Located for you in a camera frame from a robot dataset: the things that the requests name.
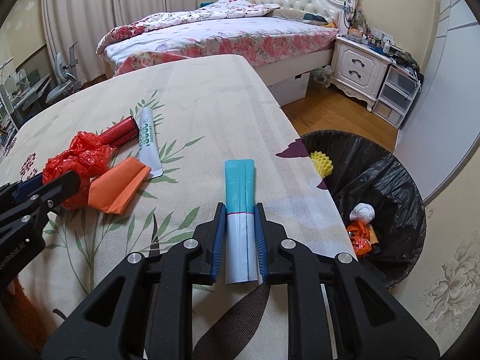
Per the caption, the nightstand clutter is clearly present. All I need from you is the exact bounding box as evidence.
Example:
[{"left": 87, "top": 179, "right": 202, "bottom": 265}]
[{"left": 343, "top": 0, "right": 420, "bottom": 75}]

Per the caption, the white green tube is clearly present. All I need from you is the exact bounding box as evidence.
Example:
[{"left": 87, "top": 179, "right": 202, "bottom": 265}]
[{"left": 138, "top": 106, "right": 164, "bottom": 180}]

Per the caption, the orange wrapper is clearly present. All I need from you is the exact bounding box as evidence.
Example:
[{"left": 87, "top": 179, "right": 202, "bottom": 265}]
[{"left": 346, "top": 220, "right": 380, "bottom": 258}]

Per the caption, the white sliding wardrobe door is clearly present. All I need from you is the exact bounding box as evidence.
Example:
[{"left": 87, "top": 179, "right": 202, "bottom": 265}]
[{"left": 394, "top": 0, "right": 479, "bottom": 204}]

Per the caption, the yellow foam net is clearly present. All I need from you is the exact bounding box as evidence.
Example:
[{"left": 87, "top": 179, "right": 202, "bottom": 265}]
[{"left": 310, "top": 151, "right": 334, "bottom": 179}]

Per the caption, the beige curtain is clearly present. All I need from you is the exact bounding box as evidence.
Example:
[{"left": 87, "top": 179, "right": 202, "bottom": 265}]
[{"left": 41, "top": 0, "right": 197, "bottom": 82}]

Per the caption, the orange folded paper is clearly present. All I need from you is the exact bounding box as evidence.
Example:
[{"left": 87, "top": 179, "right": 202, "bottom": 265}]
[{"left": 88, "top": 157, "right": 151, "bottom": 215}]

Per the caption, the teal white packet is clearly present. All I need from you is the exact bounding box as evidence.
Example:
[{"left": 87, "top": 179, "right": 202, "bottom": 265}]
[{"left": 224, "top": 159, "right": 258, "bottom": 284}]

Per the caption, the black bin with bag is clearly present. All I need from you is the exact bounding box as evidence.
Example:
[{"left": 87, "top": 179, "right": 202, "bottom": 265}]
[{"left": 301, "top": 130, "right": 426, "bottom": 289}]

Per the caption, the white nightstand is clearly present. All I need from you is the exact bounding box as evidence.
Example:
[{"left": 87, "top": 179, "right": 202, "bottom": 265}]
[{"left": 325, "top": 37, "right": 391, "bottom": 112}]

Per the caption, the floral quilt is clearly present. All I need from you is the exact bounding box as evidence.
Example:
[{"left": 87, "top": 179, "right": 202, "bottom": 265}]
[{"left": 95, "top": 0, "right": 283, "bottom": 56}]

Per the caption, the white under-bed box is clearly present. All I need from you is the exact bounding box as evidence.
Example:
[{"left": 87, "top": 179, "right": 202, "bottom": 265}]
[{"left": 268, "top": 72, "right": 310, "bottom": 107}]

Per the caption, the grey office chair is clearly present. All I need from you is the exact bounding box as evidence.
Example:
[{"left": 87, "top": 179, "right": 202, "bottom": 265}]
[{"left": 46, "top": 43, "right": 81, "bottom": 106}]

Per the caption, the red cylinder tube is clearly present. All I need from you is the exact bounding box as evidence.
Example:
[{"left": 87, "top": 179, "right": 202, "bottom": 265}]
[{"left": 98, "top": 116, "right": 139, "bottom": 149}]

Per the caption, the white bed with headboard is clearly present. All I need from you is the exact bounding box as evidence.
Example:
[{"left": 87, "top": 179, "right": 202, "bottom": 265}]
[{"left": 98, "top": 0, "right": 347, "bottom": 80}]

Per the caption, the clear plastic drawer unit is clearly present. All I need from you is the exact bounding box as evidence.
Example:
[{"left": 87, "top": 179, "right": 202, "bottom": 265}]
[{"left": 373, "top": 63, "right": 422, "bottom": 128}]

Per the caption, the red plastic bag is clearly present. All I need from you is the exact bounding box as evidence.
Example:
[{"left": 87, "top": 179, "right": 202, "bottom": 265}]
[{"left": 42, "top": 131, "right": 115, "bottom": 211}]

